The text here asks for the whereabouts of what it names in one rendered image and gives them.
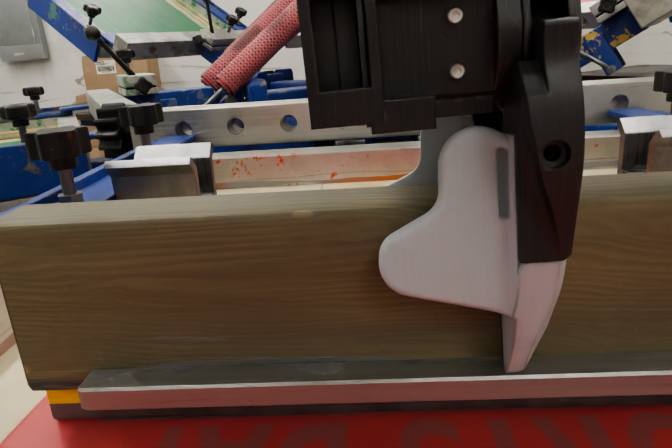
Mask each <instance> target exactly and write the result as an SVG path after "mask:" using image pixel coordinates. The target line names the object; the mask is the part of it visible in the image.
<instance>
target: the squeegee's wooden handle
mask: <svg viewBox="0 0 672 448"><path fill-rule="evenodd" d="M437 197H438V183H436V184H416V185H397V186H378V187H359V188H340V189H321V190H301V191H282V192H263V193H244V194H225V195H205V196H186V197H167V198H148V199H129V200H110V201H90V202H71V203H52V204H33V205H25V206H22V207H20V208H18V209H16V210H14V211H12V212H10V213H8V214H6V215H4V216H2V217H0V286H1V290H2V293H3V297H4V300H5V304H6V308H7V311H8V315H9V318H10V322H11V326H12V329H13V333H14V337H15V340H16V344H17V347H18V351H19V355H20V358H21V362H22V365H23V368H24V373H25V376H26V380H27V384H28V386H29V387H30V388H31V389H32V391H47V390H78V387H79V386H80V385H81V383H82V382H83V381H84V380H85V378H86V377H87V376H88V375H89V373H90V372H91V371H92V370H94V369H125V368H156V367H187V366H218V365H249V364H280V363H311V362H342V361H373V360H404V359H435V358H466V357H498V356H503V352H502V329H501V314H500V313H497V312H493V311H488V310H482V309H477V308H471V307H465V306H460V305H454V304H449V303H443V302H437V301H432V300H426V299H421V298H415V297H409V296H404V295H401V294H399V293H397V292H395V291H394V290H392V289H391V288H390V287H389V286H388V285H387V284H386V283H385V281H384V280H383V278H382V276H381V273H380V270H379V250H380V247H381V245H382V243H383V241H384V240H385V239H386V237H387V236H389V235H390V234H391V233H393V232H395V231H397V230H398V229H400V228H402V227H403V226H405V225H407V224H408V223H410V222H412V221H414V220H415V219H417V218H419V217H420V216H422V215H424V214H425V213H427V212H428V211H429V210H430V209H431V208H432V207H433V206H434V204H435V202H436V200H437ZM653 351H672V171H666V172H646V173H627V174H608V175H589V176H582V184H581V191H580V198H579V205H578V212H577V219H576V226H575V233H574V240H573V247H572V254H571V255H570V256H569V257H568V258H567V260H566V267H565V273H564V278H563V283H562V287H561V291H560V294H559V297H558V299H557V302H556V305H555V307H554V310H553V313H552V315H551V318H550V321H549V324H548V326H547V328H546V330H545V332H544V334H543V335H542V337H541V339H540V341H539V343H538V345H537V347H536V348H535V350H534V352H533V354H532V355H560V354H591V353H622V352H653Z"/></svg>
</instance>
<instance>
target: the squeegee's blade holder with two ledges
mask: <svg viewBox="0 0 672 448"><path fill-rule="evenodd" d="M669 394H672V351H653V352H622V353H591V354H560V355H532V356H531V358H530V360H529V362H528V363H527V365H526V367H525V369H524V370H522V371H520V372H512V373H506V372H505V369H504V367H503V356H498V357H466V358H435V359H404V360H373V361H342V362H311V363H280V364H249V365H218V366H187V367H156V368H125V369H94V370H92V371H91V372H90V373H89V375H88V376H87V377H86V378H85V380H84V381H83V382H82V383H81V385H80V386H79V387H78V395H79V399H80V403H81V407H82V409H85V410H120V409H157V408H193V407H230V406H266V405H303V404H340V403H376V402H413V401H449V400H486V399H522V398H559V397H596V396H632V395H669Z"/></svg>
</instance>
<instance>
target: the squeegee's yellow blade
mask: <svg viewBox="0 0 672 448"><path fill-rule="evenodd" d="M46 393H47V397H48V401H49V404H64V403H80V399H79V395H78V390H47V391H46Z"/></svg>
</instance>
